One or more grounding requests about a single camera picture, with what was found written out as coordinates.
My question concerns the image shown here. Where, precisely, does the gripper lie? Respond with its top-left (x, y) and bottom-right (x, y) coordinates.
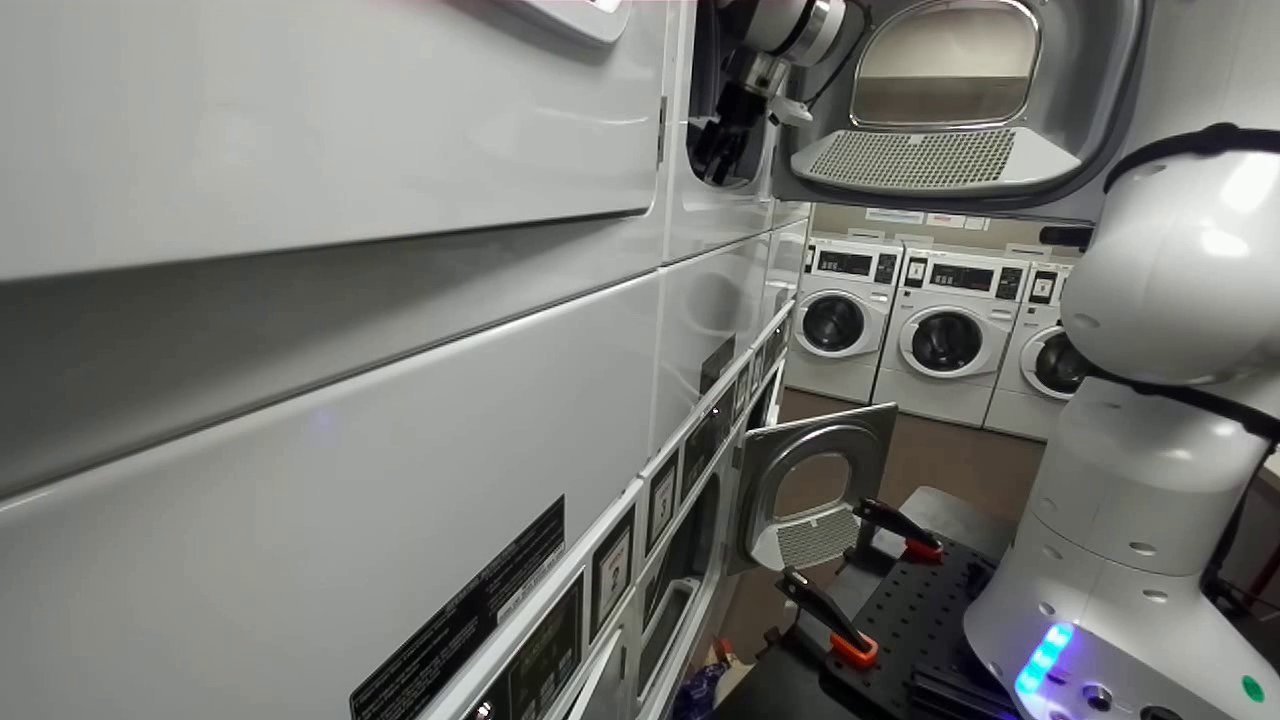
top-left (689, 82), bottom-right (779, 188)

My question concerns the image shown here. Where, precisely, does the white stacked dryer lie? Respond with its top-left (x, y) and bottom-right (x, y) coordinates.
top-left (762, 200), bottom-right (813, 421)
top-left (636, 0), bottom-right (813, 720)
top-left (0, 0), bottom-right (673, 720)

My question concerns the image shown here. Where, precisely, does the dryer door with window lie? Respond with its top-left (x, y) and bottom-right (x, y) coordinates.
top-left (733, 403), bottom-right (899, 577)
top-left (774, 0), bottom-right (1147, 217)

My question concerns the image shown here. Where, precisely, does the row of white washing machines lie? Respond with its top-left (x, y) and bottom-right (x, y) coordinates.
top-left (784, 232), bottom-right (1093, 442)

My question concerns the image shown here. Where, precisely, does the blue bag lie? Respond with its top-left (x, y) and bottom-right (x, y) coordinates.
top-left (674, 660), bottom-right (733, 720)

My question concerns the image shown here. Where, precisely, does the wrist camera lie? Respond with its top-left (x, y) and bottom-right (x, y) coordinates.
top-left (728, 50), bottom-right (793, 101)

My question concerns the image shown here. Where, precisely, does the white dryer door handle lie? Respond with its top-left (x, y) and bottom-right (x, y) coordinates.
top-left (490, 0), bottom-right (634, 47)

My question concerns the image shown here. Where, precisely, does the row of paper wall notices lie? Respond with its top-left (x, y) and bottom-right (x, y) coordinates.
top-left (864, 207), bottom-right (991, 232)

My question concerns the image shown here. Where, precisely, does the black clamp with orange handle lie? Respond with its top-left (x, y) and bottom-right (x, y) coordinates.
top-left (775, 567), bottom-right (881, 670)
top-left (852, 497), bottom-right (946, 567)

